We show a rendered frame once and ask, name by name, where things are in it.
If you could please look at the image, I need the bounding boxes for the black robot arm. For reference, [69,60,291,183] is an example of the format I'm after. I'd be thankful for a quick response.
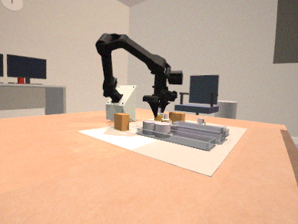
[95,33,184,103]

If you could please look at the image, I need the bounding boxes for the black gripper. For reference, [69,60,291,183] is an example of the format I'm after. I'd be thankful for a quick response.
[143,84,170,117]

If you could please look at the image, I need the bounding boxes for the grey cylinder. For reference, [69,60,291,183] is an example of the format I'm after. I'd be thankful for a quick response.
[154,122,171,135]
[143,120,157,131]

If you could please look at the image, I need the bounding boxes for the brown cylinder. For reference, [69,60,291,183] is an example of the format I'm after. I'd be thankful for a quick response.
[114,113,130,131]

